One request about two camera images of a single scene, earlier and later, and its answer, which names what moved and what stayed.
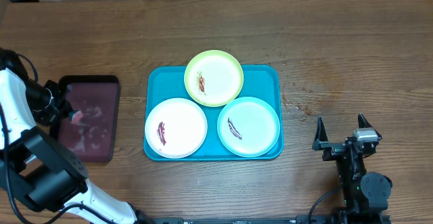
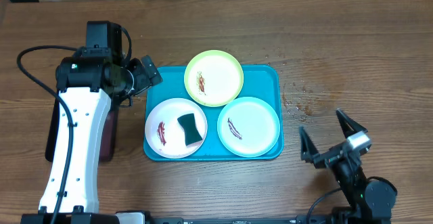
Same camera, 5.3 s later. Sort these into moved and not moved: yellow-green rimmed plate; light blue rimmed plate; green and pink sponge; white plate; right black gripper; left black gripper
Moved: left black gripper; green and pink sponge; right black gripper
Not moved: light blue rimmed plate; yellow-green rimmed plate; white plate
